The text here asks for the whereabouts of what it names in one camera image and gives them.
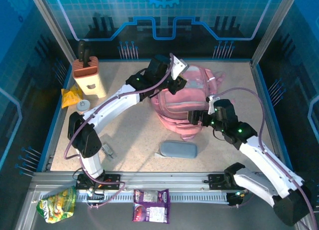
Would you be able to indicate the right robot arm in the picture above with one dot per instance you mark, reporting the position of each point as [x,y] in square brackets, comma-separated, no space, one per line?
[259,160]

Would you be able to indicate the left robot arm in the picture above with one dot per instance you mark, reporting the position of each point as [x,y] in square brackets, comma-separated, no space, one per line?
[112,105]

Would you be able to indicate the aluminium frame post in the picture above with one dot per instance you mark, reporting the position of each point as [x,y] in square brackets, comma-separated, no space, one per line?
[274,23]
[49,23]

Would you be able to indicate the large purple snack packet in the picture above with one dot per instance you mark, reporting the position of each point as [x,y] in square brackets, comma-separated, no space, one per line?
[150,213]

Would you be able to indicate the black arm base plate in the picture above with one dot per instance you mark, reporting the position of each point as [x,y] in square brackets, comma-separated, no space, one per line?
[215,181]
[113,181]

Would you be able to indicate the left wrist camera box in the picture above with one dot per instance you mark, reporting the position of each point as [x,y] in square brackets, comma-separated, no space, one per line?
[178,65]

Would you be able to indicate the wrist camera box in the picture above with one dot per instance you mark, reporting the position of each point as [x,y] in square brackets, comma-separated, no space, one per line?
[178,65]
[211,105]

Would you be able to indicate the small grey metal clip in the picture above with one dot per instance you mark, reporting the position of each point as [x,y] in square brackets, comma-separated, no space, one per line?
[109,151]

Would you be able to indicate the small purple snack packet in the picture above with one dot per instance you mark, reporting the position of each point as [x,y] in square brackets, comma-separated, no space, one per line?
[150,196]

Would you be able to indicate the aluminium frame beam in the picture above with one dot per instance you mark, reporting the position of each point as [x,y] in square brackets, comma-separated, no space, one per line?
[162,177]

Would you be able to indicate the cream knife block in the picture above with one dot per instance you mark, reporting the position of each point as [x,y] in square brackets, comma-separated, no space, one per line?
[91,82]

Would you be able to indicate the yellow snack bag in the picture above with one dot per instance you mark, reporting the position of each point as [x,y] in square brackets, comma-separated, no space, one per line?
[69,97]

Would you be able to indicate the green chip bag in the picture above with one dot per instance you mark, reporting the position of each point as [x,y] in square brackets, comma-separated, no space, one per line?
[56,207]

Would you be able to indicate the pink student backpack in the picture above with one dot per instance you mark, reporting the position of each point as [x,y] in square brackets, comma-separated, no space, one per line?
[179,107]

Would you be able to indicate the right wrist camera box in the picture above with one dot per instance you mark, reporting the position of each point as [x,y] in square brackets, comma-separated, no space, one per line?
[211,105]

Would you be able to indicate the grey pencil case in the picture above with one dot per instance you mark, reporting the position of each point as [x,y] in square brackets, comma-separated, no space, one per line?
[179,149]

